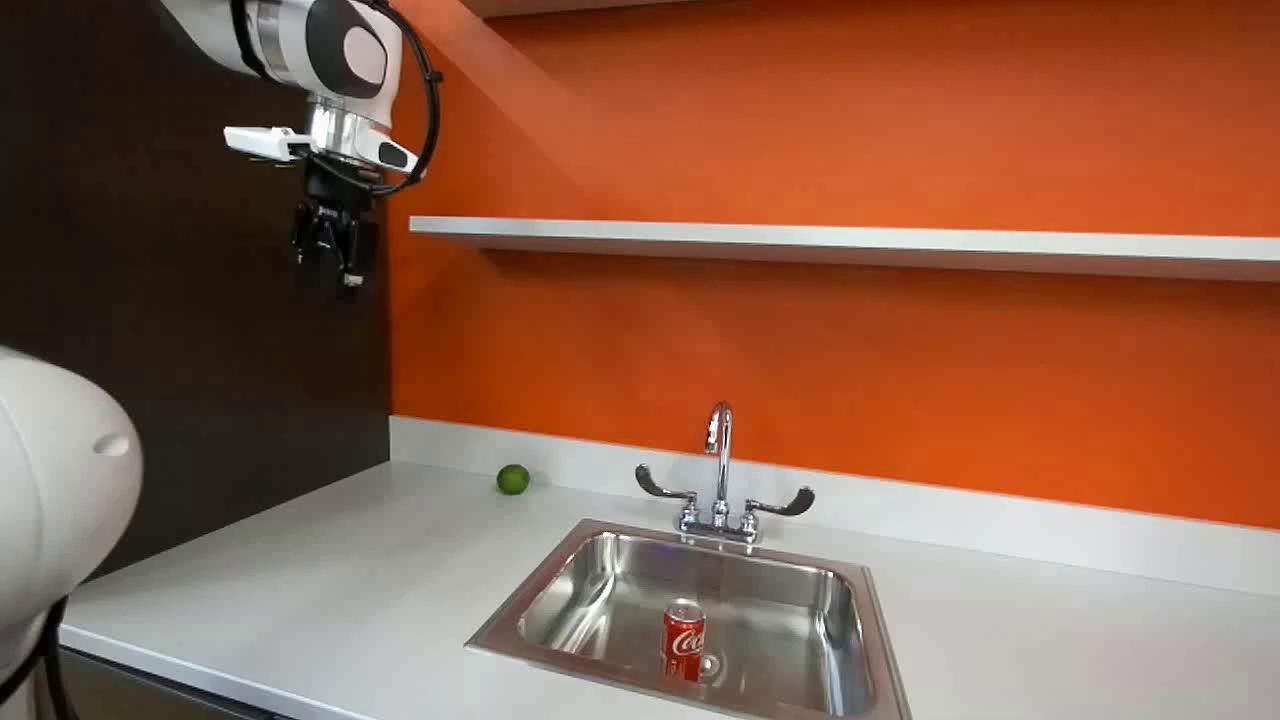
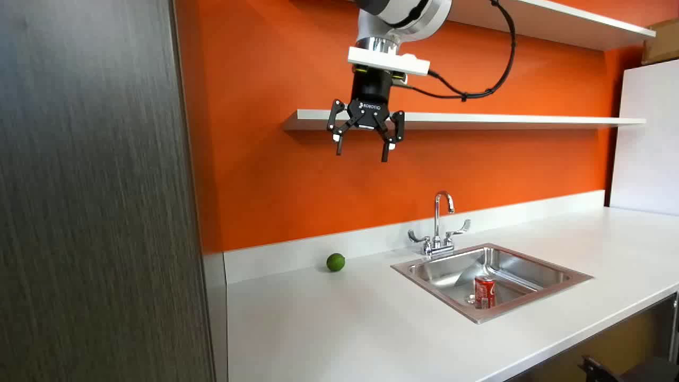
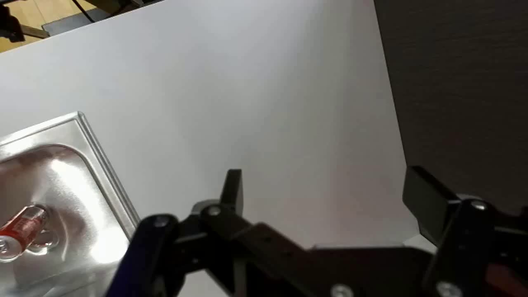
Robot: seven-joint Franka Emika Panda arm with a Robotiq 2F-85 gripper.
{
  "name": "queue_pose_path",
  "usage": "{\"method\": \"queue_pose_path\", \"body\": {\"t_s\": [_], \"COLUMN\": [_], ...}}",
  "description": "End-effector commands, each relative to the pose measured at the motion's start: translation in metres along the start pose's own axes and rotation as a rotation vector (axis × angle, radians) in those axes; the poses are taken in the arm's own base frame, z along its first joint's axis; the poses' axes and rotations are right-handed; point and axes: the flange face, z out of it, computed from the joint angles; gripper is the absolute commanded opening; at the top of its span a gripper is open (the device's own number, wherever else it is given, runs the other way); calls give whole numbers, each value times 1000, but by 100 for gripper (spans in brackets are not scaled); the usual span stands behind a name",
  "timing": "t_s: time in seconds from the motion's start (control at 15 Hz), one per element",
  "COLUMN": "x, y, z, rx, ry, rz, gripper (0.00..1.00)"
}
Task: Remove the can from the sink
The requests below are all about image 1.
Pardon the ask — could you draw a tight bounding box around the white backsplash strip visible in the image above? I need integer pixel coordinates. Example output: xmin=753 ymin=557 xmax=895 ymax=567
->
xmin=389 ymin=411 xmax=1280 ymax=601

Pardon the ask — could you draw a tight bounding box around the stainless steel sink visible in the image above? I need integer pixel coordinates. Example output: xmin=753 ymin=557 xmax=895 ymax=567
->
xmin=463 ymin=517 xmax=916 ymax=720

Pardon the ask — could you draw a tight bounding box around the red soda can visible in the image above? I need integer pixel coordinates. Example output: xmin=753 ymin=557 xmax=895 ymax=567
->
xmin=660 ymin=596 xmax=708 ymax=685

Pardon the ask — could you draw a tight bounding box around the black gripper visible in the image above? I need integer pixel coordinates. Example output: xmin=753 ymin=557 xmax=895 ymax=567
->
xmin=289 ymin=154 xmax=386 ymax=298

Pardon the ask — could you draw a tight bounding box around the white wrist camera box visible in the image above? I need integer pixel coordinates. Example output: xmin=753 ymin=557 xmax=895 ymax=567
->
xmin=219 ymin=119 xmax=312 ymax=169

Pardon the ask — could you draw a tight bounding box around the white wall shelf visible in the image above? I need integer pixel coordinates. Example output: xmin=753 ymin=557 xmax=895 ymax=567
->
xmin=406 ymin=212 xmax=1280 ymax=284

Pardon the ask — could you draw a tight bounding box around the black faucet lever handle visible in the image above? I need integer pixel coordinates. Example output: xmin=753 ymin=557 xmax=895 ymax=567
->
xmin=633 ymin=461 xmax=700 ymax=513
xmin=745 ymin=483 xmax=821 ymax=524

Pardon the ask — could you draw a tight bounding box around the thick black base cable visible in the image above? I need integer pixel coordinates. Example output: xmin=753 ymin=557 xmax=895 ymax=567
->
xmin=0 ymin=596 xmax=73 ymax=720

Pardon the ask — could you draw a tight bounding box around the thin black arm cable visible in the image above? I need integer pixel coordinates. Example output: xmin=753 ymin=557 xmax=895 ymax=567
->
xmin=348 ymin=3 xmax=448 ymax=209

